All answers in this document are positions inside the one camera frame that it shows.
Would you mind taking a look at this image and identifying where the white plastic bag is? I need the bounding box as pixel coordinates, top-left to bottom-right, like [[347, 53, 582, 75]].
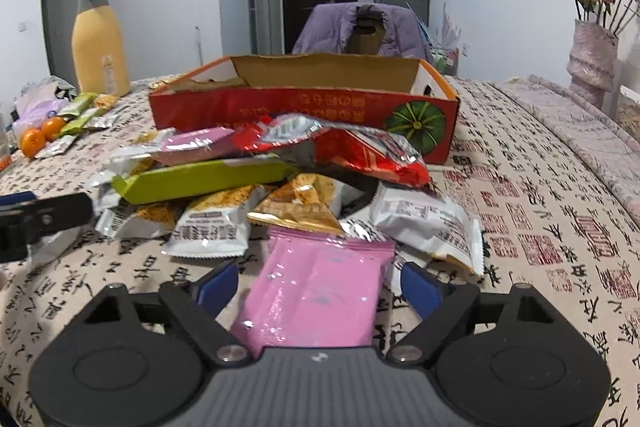
[[20, 76, 76, 100]]

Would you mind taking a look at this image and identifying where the gold triangular snack packet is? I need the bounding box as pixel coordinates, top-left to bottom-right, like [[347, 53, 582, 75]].
[[247, 173, 351, 238]]

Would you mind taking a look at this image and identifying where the silver snack packet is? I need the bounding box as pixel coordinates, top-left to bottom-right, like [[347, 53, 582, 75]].
[[30, 227, 83, 265]]

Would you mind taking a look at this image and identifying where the pink quilted cloth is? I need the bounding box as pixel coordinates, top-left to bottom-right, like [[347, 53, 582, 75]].
[[487, 74, 640, 228]]

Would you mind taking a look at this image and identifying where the yellow bottle with grey collar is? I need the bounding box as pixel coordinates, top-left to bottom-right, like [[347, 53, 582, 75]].
[[71, 0, 132, 98]]

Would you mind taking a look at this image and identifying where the large pink snack packet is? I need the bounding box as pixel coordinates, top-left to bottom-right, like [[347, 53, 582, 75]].
[[230, 227, 396, 358]]

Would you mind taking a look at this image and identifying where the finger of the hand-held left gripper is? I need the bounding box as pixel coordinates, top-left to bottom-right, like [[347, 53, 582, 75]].
[[0, 191, 95, 264]]

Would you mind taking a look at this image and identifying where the purple jacket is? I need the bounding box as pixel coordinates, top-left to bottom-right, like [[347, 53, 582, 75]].
[[291, 2, 435, 62]]

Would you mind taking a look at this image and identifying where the green and white snack bar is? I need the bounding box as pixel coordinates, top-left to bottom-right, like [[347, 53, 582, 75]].
[[60, 93, 98, 120], [57, 107, 108, 138]]

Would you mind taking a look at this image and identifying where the pale pink vase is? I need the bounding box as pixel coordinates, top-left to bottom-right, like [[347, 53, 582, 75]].
[[566, 19, 620, 110]]

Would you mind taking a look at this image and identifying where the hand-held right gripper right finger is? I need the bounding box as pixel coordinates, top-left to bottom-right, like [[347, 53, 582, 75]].
[[389, 261, 556, 366]]

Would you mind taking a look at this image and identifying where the red cardboard box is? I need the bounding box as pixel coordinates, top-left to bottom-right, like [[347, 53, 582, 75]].
[[148, 53, 460, 165]]

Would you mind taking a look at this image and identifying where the small pink snack packet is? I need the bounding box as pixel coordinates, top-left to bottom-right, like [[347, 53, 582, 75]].
[[157, 127, 238, 166]]

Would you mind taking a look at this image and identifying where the small white snack packet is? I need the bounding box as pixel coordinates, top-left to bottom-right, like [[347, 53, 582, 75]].
[[35, 134, 76, 159], [87, 112, 121, 131]]

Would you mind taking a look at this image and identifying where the purple tissue pack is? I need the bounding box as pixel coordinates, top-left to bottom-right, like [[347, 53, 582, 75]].
[[12, 94, 71, 128]]

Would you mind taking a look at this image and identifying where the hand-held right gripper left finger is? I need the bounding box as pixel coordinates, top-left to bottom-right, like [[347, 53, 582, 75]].
[[82, 261, 253, 365]]

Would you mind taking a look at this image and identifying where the red foil snack packet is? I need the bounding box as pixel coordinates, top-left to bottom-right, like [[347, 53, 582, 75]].
[[234, 113, 432, 188]]

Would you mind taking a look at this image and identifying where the wooden chair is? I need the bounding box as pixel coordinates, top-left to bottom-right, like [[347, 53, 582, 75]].
[[345, 4, 388, 56]]

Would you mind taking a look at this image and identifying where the long green snack packet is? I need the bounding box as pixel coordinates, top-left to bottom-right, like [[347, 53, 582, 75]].
[[111, 157, 301, 205]]

